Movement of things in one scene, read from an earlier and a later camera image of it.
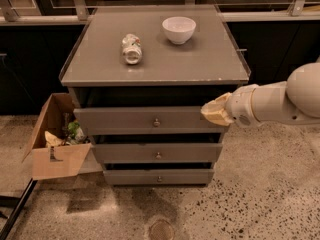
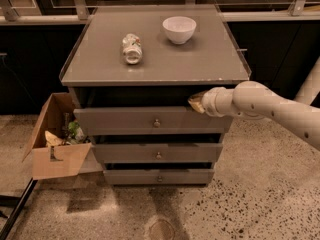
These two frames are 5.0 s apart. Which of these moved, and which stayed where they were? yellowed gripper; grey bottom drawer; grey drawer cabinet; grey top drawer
Moved: yellowed gripper
Stayed: grey top drawer; grey bottom drawer; grey drawer cabinet
